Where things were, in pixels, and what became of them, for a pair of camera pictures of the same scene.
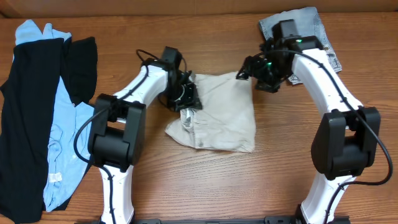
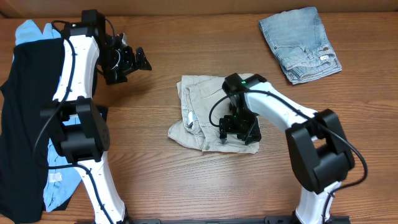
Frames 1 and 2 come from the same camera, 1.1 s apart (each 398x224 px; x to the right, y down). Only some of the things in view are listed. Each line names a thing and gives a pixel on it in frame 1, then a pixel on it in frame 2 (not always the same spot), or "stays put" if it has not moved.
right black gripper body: x=270 y=74 -> x=242 y=124
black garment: x=27 y=99 stays put
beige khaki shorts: x=226 y=120 stays put
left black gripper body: x=189 y=96 -> x=134 y=62
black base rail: x=266 y=220 stays put
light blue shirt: x=71 y=129 stays put
